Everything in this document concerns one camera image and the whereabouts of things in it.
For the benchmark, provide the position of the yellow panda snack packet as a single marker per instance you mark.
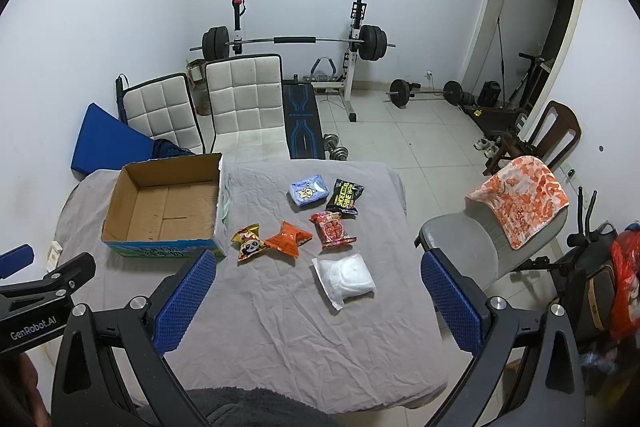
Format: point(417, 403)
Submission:
point(249, 244)

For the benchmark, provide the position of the long barbell with black plates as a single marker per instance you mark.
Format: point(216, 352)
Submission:
point(295, 40)

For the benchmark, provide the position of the white padded chair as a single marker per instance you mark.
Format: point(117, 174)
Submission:
point(160, 112)
point(240, 107)

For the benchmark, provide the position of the dark blue garment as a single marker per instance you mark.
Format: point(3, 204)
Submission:
point(172, 149)

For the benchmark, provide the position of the chrome dumbbell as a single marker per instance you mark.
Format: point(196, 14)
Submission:
point(331, 140)
point(339, 154)

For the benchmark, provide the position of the orange floral towel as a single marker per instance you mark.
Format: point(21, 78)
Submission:
point(525, 197)

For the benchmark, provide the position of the black exercise machine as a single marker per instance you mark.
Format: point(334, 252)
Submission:
point(525, 82)

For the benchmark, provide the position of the blue tissue pack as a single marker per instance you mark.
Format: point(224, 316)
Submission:
point(307, 192)

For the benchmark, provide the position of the orange snack packet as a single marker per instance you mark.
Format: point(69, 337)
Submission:
point(290, 239)

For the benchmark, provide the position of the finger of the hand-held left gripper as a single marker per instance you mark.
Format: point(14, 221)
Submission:
point(55, 278)
point(15, 257)

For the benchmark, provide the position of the dark wooden chair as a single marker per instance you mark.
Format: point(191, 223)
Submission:
point(560, 122)

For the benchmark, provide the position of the black wipes packet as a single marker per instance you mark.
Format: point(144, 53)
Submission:
point(345, 199)

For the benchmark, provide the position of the black backpack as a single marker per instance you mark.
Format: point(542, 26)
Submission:
point(597, 302)

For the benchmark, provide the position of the white power strip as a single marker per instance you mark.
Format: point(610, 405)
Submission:
point(54, 254)

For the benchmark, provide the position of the grey office chair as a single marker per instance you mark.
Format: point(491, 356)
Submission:
point(460, 237)

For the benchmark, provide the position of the short barbell with black plates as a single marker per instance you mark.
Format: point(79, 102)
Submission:
point(400, 93)

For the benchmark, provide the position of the grey tablecloth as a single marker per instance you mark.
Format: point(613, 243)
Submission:
point(280, 327)

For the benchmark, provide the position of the blue foam mat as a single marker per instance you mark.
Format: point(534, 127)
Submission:
point(105, 142)

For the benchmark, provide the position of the cardboard box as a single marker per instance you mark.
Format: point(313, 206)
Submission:
point(165, 202)

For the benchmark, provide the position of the red snack packet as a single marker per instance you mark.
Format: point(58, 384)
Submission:
point(332, 231)

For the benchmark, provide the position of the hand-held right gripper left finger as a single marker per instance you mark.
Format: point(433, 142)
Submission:
point(184, 304)

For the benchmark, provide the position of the white plastic bag packet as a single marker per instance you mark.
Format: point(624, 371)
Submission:
point(345, 279)

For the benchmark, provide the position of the pair of light shoes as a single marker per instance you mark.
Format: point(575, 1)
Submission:
point(486, 147)

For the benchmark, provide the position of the red plastic bag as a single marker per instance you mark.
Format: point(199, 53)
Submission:
point(627, 282)

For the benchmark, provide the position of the black exercise bike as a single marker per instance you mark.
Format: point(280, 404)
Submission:
point(580, 247)

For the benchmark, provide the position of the black weight bench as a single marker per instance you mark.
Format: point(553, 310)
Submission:
point(300, 122)

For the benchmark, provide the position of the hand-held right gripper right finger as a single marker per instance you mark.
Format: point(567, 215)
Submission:
point(452, 302)

